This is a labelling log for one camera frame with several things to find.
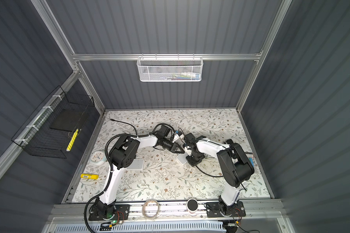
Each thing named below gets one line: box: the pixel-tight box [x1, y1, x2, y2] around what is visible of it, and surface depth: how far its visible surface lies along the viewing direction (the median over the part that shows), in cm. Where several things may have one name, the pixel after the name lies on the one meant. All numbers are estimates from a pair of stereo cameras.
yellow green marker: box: [65, 128, 80, 152], surface depth 71 cm
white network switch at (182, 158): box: [175, 151, 190, 165], surface depth 93 cm
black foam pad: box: [49, 108, 86, 133], surface depth 77 cm
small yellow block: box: [80, 173, 99, 180], surface depth 86 cm
